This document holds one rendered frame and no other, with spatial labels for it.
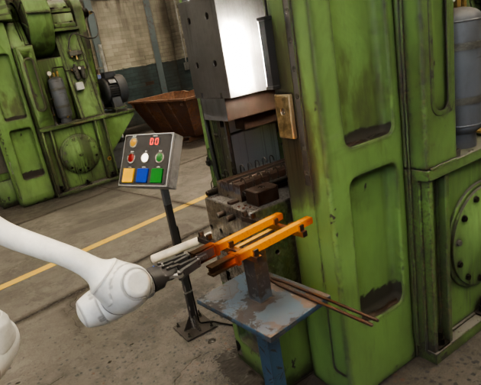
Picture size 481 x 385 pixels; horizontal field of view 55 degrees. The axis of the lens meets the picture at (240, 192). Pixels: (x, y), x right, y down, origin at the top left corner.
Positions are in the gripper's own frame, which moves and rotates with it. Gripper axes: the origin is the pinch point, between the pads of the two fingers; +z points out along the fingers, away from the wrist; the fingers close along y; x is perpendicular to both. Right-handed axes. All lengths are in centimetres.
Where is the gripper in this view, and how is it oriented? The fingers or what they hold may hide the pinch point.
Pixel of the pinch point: (203, 253)
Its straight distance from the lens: 147.6
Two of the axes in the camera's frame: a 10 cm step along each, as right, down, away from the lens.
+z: 7.4, -3.2, 5.9
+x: -1.6, -9.4, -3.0
